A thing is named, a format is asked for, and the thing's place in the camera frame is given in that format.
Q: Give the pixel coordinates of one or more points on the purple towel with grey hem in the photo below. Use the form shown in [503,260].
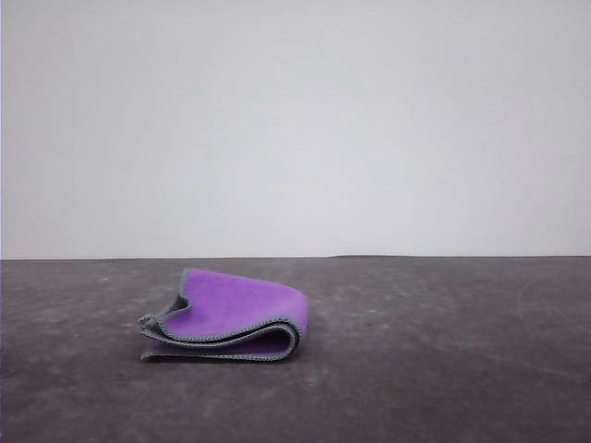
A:
[240,304]

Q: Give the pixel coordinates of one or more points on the grey table cloth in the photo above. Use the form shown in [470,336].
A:
[415,369]

